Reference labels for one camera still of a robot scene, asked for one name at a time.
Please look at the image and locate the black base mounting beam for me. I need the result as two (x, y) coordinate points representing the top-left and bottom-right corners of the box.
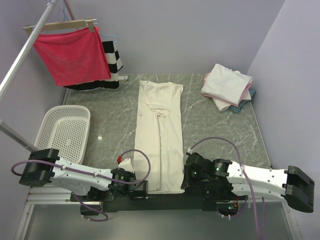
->
(69, 189), (253, 216)

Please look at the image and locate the wooden clip hanger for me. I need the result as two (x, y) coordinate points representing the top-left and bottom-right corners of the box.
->
(22, 16), (99, 35)

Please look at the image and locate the blue wire hanger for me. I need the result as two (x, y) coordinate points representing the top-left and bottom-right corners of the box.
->
(99, 34), (120, 44)

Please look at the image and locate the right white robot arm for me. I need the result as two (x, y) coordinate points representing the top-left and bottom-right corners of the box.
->
(181, 152), (315, 213)

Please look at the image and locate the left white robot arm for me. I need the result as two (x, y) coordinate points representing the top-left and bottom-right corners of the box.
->
(10, 148), (151, 201)

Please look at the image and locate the folded blue t shirt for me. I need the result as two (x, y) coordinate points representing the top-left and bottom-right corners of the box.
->
(228, 87), (257, 114)

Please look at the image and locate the cream white t shirt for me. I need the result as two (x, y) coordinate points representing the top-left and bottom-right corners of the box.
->
(133, 81), (184, 194)

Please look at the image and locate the silver clothes rack pole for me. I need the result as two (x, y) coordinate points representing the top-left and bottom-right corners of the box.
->
(0, 0), (58, 100)

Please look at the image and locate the black white striped cloth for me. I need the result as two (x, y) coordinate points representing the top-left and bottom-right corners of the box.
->
(65, 41), (123, 91)

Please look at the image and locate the white plastic laundry basket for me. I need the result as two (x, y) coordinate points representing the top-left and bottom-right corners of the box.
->
(34, 105), (91, 165)

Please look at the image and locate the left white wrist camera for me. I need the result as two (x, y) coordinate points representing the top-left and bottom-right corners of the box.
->
(117, 156), (135, 173)

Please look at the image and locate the red hanging towel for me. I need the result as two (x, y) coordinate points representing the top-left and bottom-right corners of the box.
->
(33, 27), (111, 87)

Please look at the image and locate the folded white t shirt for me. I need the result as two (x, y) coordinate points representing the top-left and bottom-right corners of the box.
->
(201, 63), (255, 112)

